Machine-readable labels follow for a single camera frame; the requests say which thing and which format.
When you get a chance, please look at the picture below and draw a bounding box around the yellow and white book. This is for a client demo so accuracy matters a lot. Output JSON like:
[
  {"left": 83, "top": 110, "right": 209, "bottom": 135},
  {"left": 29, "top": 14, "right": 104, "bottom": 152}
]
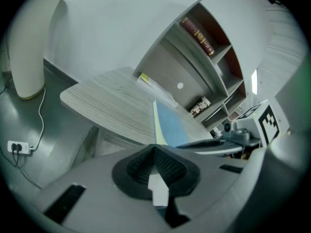
[{"left": 137, "top": 72, "right": 180, "bottom": 109}]

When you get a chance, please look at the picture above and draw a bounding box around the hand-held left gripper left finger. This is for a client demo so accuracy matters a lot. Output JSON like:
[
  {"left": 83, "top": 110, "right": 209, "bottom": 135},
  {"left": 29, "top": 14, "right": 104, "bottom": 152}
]
[{"left": 33, "top": 144, "right": 175, "bottom": 233}]

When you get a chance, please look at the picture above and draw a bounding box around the long ceiling light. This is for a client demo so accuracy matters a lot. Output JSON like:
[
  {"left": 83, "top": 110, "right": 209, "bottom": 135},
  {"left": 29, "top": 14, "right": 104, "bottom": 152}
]
[{"left": 251, "top": 68, "right": 258, "bottom": 94}]

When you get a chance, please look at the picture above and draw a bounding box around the white round pillar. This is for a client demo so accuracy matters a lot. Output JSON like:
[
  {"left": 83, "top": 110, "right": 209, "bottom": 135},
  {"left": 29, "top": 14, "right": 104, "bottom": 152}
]
[{"left": 8, "top": 0, "right": 75, "bottom": 100}]

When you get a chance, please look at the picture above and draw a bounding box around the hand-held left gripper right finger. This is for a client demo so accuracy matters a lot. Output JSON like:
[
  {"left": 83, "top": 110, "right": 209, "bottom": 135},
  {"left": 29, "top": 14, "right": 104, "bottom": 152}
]
[{"left": 154, "top": 144, "right": 250, "bottom": 230}]

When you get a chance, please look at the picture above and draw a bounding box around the grey wooden shelf unit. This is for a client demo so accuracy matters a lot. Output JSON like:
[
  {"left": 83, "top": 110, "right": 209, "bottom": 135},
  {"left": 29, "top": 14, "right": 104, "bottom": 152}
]
[{"left": 132, "top": 0, "right": 247, "bottom": 132}]

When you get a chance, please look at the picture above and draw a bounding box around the white red patterned cup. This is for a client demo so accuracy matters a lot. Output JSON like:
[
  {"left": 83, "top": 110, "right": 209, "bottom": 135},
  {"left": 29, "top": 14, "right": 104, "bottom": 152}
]
[{"left": 189, "top": 96, "right": 211, "bottom": 118}]

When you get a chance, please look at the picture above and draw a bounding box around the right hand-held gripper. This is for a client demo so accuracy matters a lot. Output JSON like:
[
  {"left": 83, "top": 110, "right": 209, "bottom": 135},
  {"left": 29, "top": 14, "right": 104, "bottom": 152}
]
[{"left": 175, "top": 100, "right": 280, "bottom": 155}]

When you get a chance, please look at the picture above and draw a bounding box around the blue-covered notebook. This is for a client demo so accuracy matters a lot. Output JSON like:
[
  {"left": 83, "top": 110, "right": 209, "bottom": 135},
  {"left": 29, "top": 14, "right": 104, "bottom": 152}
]
[{"left": 147, "top": 100, "right": 190, "bottom": 207}]

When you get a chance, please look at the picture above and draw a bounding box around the white power strip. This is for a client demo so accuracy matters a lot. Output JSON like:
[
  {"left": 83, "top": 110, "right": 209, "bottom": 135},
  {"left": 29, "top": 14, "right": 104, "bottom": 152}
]
[{"left": 7, "top": 140, "right": 32, "bottom": 155}]

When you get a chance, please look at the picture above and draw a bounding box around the red hardcover book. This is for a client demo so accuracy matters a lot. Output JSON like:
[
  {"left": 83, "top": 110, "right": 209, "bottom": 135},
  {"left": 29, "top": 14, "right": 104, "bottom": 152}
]
[{"left": 179, "top": 17, "right": 216, "bottom": 57}]

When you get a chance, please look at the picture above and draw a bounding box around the black power cable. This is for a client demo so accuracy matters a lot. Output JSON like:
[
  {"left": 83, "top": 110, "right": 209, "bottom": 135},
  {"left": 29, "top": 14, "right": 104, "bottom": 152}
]
[{"left": 0, "top": 144, "right": 43, "bottom": 189}]

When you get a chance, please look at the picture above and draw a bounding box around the white power cable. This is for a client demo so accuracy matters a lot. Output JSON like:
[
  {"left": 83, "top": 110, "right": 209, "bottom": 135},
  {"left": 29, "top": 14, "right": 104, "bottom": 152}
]
[{"left": 30, "top": 86, "right": 47, "bottom": 152}]

